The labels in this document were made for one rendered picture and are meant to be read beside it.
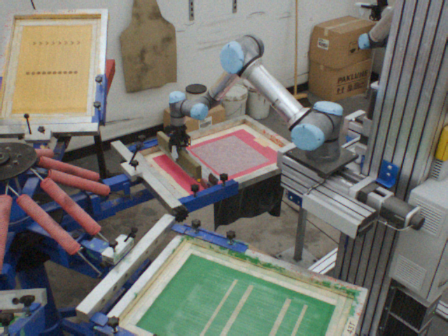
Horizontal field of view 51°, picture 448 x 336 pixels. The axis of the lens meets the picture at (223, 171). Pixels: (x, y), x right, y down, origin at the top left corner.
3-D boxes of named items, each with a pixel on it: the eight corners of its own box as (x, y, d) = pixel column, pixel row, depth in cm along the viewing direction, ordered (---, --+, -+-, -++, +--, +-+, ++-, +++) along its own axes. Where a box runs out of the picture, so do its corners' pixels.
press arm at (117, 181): (136, 177, 234) (135, 169, 231) (141, 183, 230) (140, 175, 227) (103, 189, 226) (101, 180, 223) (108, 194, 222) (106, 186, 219)
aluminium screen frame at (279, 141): (246, 120, 295) (246, 114, 293) (310, 161, 255) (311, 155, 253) (129, 156, 258) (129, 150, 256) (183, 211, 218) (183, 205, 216)
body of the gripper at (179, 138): (178, 151, 228) (176, 129, 222) (169, 143, 234) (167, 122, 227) (191, 146, 232) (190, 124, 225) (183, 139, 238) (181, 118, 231)
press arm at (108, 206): (243, 160, 272) (243, 152, 269) (249, 165, 268) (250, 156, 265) (22, 241, 214) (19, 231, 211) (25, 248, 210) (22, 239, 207)
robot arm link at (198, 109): (213, 99, 217) (194, 94, 222) (198, 108, 209) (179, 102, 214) (213, 115, 221) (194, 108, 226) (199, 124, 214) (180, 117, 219)
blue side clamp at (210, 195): (232, 188, 236) (232, 176, 232) (238, 193, 232) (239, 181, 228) (180, 208, 221) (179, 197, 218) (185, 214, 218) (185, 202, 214)
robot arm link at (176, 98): (178, 99, 213) (164, 94, 217) (180, 120, 219) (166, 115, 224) (190, 92, 219) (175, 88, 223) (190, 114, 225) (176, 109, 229)
